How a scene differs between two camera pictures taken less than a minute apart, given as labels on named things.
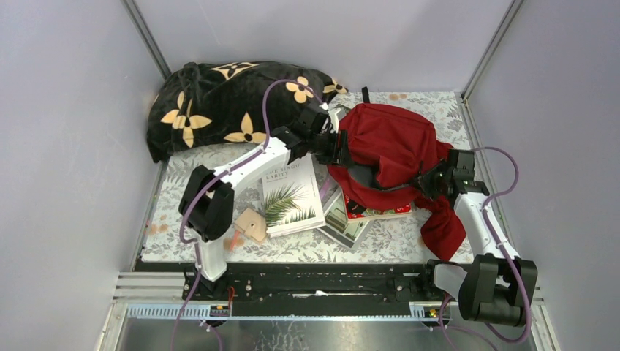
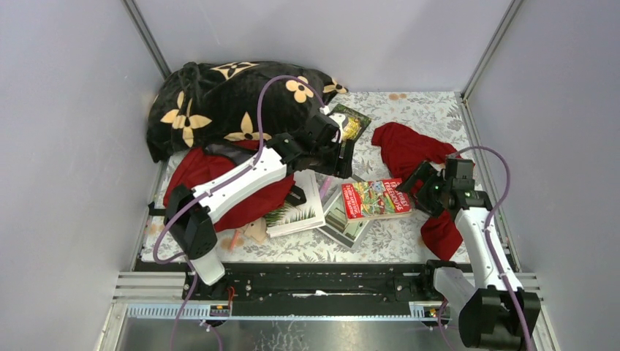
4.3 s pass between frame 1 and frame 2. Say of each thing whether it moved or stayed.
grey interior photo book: stayed
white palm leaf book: stayed
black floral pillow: stayed
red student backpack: moved
